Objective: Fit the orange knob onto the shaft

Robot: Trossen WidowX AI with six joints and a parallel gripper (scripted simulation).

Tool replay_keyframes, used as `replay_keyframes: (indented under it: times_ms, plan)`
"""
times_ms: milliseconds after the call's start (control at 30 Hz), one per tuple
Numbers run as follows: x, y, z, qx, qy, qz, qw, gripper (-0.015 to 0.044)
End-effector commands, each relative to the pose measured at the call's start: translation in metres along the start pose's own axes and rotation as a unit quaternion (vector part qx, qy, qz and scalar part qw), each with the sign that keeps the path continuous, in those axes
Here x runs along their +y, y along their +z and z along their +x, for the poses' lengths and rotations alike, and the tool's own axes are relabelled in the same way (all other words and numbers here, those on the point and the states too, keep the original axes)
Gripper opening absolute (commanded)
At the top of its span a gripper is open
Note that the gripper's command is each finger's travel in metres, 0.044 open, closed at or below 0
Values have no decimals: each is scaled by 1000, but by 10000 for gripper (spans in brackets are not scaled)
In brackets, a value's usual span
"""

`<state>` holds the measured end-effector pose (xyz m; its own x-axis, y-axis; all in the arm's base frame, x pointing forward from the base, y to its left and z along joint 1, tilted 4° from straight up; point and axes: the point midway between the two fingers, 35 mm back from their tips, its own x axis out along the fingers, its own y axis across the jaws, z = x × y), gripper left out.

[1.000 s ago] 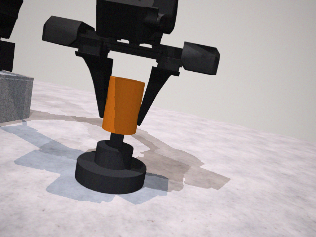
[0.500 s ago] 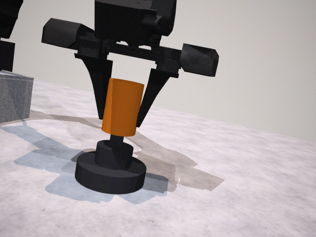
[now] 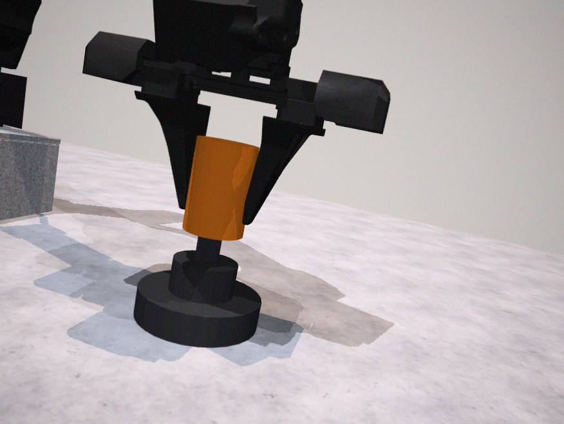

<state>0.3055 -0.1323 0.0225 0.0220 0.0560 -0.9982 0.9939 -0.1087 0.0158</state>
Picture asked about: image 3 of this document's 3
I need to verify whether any orange cylinder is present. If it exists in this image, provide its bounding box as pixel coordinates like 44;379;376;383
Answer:
182;135;259;241

